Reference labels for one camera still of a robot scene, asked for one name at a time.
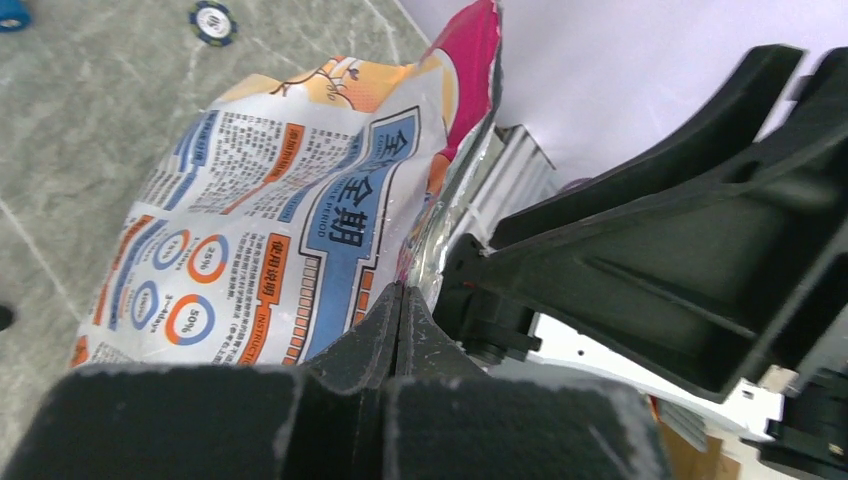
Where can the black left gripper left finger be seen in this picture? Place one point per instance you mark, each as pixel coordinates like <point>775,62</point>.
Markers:
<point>319,420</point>

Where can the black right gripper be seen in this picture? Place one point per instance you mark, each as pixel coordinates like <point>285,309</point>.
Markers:
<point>707,259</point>

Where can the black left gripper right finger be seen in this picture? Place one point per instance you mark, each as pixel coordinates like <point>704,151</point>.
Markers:
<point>444,418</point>

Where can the pink pet food bag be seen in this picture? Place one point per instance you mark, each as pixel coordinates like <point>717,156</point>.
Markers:
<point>273,225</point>

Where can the black white poker chip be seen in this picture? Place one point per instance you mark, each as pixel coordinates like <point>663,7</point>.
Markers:
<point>212,23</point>

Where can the toy block car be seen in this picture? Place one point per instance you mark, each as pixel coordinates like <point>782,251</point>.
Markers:
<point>14,16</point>

